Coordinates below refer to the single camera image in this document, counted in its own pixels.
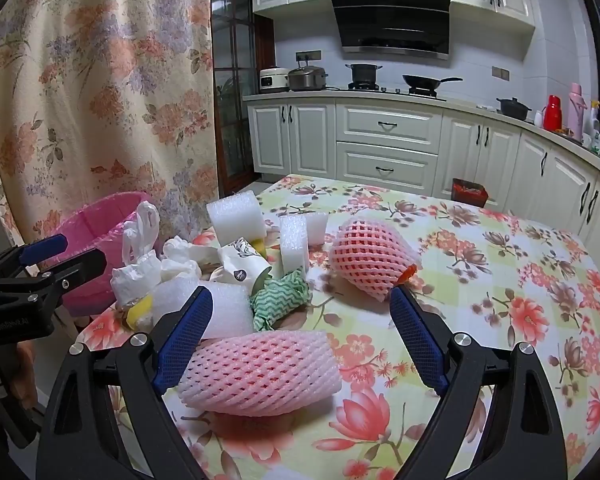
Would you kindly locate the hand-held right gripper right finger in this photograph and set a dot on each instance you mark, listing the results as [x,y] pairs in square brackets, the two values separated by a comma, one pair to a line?
[417,340]

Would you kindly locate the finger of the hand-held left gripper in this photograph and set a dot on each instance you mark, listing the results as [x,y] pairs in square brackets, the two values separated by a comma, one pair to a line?
[42,250]
[80,265]

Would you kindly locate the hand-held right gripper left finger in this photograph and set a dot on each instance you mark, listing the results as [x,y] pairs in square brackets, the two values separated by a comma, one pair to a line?
[185,340]

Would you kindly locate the pink lined trash bin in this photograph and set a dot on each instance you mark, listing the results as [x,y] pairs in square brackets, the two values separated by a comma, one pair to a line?
[90,225]

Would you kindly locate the white tissue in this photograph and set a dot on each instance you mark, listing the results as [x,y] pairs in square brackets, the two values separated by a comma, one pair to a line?
[180,259]
[135,280]

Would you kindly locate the pink foam net sleeve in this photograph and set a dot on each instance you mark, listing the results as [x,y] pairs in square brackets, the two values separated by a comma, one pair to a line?
[265,375]

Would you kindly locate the pink foam net with orange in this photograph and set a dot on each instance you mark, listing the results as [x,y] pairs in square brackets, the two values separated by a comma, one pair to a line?
[365,255]

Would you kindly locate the flat white foam pad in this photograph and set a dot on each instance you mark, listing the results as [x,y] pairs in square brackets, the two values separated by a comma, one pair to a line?
[227,312]

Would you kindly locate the white plastic bag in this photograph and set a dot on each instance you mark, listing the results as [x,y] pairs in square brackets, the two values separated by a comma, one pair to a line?
[140,230]

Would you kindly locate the floral tablecloth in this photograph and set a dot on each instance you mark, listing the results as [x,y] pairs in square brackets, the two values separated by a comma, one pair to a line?
[480,285]

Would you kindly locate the white printed paper cup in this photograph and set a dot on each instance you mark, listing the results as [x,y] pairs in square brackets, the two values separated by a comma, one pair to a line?
[242,262]

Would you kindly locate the green white zigzag cloth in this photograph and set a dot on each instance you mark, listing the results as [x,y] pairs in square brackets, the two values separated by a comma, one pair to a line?
[280,295]

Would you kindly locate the large white foam block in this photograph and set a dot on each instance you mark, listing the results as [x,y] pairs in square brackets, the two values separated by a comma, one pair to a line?
[232,217]

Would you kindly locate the brown bin with red bag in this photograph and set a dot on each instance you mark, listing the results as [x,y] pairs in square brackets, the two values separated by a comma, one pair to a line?
[469,195]

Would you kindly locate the floral curtain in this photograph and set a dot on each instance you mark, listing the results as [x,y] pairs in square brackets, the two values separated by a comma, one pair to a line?
[105,85]

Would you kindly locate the white lower kitchen cabinets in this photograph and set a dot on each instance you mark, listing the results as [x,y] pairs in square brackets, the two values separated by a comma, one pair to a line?
[385,125]

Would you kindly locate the wooden glass door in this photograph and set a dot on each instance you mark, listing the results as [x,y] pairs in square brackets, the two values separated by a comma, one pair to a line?
[230,85]

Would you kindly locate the black casserole pot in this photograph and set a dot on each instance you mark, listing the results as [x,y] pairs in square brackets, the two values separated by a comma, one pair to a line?
[513,109]

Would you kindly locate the gas stove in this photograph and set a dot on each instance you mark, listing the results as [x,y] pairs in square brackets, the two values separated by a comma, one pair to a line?
[395,90]

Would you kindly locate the small white bottle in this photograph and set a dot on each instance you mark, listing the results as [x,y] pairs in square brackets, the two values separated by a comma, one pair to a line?
[538,118]

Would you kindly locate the black wok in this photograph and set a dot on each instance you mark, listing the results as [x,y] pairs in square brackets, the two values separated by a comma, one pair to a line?
[422,81]

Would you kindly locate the red thermos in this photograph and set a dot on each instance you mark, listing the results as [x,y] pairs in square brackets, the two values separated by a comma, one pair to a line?
[551,114]

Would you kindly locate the white rice cooker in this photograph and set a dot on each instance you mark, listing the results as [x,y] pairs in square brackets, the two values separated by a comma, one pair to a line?
[274,81]

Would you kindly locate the black stock pot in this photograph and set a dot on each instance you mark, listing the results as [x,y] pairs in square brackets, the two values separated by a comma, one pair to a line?
[364,74]

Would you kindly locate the pink thermos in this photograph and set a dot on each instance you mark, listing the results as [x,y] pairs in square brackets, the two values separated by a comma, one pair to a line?
[576,112]

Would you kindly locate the silver pressure cooker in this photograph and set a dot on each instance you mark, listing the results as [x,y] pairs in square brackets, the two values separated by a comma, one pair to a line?
[306,79]

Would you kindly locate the black range hood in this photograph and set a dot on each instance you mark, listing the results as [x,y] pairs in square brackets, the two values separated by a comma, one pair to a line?
[390,15]

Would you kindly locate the wall socket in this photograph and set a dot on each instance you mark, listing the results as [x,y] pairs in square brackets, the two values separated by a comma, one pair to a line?
[308,55]
[500,73]

